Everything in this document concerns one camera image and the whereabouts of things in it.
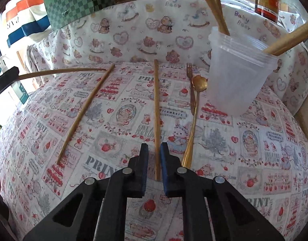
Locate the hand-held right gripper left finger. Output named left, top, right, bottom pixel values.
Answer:
left=23, top=143, right=149, bottom=241

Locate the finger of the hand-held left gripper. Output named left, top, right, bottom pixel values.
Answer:
left=0, top=66, right=20, bottom=99

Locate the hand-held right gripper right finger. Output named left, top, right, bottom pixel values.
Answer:
left=160, top=142, right=285, bottom=241

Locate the translucent plastic cup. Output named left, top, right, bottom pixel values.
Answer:
left=208, top=26, right=279, bottom=117

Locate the striped blanket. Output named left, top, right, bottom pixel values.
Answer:
left=1, top=0, right=55, bottom=49

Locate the gold fork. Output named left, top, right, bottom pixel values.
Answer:
left=186, top=63, right=196, bottom=116

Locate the gold spoon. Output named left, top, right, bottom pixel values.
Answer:
left=182, top=75, right=208, bottom=168

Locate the green checkered box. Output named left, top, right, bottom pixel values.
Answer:
left=43, top=0, right=115, bottom=31

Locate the bear print cloth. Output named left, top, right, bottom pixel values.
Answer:
left=28, top=0, right=308, bottom=116

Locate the red-capped sauce bottle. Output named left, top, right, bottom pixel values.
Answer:
left=254, top=0, right=281, bottom=24

